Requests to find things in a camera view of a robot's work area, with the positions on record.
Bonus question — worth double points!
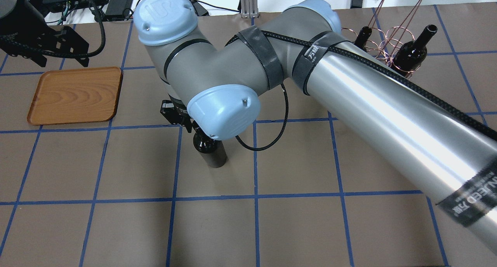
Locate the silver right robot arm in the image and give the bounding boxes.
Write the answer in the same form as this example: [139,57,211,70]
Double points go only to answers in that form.
[133,0,497,252]

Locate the copper wire bottle basket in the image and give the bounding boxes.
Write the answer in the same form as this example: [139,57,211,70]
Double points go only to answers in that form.
[341,0,422,66]

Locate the aluminium frame post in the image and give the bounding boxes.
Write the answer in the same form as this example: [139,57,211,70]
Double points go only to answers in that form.
[240,0,259,18]

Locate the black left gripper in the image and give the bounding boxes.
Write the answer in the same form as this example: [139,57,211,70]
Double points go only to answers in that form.
[1,0,89,68]

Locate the dark wine bottle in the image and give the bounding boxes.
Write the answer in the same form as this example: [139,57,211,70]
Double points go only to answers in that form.
[354,26,372,51]
[390,24,438,77]
[192,126,228,168]

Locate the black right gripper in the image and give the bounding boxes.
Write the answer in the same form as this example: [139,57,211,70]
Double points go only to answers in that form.
[160,99,193,133]

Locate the wooden rectangular tray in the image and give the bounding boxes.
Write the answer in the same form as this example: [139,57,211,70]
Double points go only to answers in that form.
[27,67,123,125]

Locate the black power brick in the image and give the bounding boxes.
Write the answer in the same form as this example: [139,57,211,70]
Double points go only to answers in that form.
[104,0,132,21]

